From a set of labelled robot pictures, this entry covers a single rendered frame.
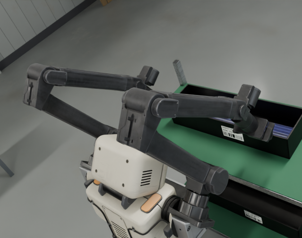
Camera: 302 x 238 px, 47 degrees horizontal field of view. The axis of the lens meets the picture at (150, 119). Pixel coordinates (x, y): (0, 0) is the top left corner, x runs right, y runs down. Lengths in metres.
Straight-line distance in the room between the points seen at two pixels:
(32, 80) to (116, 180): 0.38
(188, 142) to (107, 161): 0.60
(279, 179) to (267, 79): 2.06
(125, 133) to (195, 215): 0.37
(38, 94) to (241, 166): 0.82
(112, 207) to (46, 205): 2.06
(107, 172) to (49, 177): 2.29
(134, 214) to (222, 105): 0.40
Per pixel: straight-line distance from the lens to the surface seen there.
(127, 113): 0.75
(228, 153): 1.48
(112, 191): 1.09
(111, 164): 1.05
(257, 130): 1.19
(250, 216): 1.95
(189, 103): 0.84
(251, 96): 1.12
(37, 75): 1.05
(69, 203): 3.01
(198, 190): 1.01
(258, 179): 1.38
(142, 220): 1.03
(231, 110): 1.00
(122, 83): 1.25
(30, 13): 6.04
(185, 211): 1.02
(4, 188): 3.60
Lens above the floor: 2.05
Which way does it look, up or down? 38 degrees down
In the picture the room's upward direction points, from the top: 24 degrees counter-clockwise
